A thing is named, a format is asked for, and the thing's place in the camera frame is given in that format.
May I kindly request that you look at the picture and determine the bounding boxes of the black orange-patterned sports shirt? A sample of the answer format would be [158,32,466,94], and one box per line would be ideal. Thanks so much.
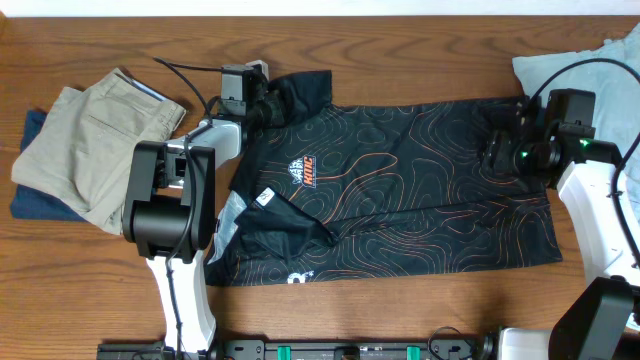
[205,71,562,286]

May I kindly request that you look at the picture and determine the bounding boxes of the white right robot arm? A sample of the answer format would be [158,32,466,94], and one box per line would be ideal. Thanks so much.
[482,130,639,360]

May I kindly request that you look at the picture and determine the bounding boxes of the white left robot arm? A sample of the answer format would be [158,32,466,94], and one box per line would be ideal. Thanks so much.
[123,90,287,359]

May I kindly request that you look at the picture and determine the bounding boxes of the light grey t-shirt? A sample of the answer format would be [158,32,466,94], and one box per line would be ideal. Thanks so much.
[511,23,640,221]

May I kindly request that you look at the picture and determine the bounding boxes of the folded khaki trousers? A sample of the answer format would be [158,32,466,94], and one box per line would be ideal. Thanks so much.
[11,68,186,235]

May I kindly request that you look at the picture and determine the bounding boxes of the folded navy blue garment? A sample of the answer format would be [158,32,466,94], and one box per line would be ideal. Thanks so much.
[10,110,84,222]

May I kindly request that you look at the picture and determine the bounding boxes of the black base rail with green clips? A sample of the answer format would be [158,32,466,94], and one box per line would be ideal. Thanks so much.
[97,327,501,360]

